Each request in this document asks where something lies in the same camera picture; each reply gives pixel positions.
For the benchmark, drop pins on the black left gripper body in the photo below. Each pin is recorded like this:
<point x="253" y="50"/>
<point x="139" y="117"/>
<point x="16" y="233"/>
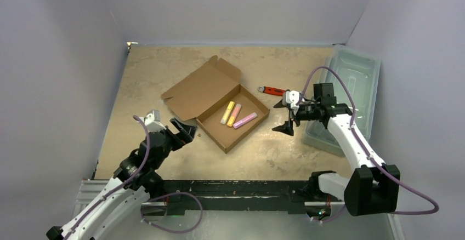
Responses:
<point x="174" y="141"/>

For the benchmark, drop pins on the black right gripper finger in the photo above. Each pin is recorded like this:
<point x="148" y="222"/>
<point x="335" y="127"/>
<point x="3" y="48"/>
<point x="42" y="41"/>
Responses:
<point x="286" y="128"/>
<point x="279" y="104"/>

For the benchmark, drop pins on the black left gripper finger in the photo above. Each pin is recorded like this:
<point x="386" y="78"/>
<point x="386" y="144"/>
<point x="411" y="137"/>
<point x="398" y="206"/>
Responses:
<point x="180" y="126"/>
<point x="192" y="129"/>

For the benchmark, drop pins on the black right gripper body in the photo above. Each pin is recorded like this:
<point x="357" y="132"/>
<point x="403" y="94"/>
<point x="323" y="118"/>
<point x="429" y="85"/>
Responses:
<point x="297" y="111"/>

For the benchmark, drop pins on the brown cardboard box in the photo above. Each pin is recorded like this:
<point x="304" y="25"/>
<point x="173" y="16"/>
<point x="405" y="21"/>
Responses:
<point x="204" y="96"/>

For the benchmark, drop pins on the orange marker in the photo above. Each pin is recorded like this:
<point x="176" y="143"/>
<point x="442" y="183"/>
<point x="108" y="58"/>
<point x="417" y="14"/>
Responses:
<point x="233" y="115"/>

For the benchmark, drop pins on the pink marker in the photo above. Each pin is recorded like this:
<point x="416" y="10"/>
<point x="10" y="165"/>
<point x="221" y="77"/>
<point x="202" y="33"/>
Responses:
<point x="245" y="120"/>

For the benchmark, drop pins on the yellow marker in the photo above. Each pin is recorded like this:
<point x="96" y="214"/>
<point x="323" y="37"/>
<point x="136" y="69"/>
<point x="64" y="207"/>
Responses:
<point x="227" y="112"/>

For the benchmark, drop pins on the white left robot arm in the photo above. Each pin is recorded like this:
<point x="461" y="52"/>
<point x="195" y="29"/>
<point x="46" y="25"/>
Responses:
<point x="134" y="182"/>

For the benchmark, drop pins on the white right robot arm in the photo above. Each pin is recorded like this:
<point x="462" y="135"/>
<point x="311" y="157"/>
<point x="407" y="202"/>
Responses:
<point x="371" y="189"/>

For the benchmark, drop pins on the red handled adjustable wrench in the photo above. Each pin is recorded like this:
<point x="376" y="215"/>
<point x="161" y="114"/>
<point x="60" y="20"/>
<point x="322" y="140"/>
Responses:
<point x="271" y="90"/>

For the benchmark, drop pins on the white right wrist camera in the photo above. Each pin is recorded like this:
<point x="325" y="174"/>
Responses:
<point x="290" y="99"/>

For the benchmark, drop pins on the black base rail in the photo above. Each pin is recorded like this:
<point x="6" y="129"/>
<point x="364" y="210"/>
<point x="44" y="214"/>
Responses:
<point x="289" y="196"/>

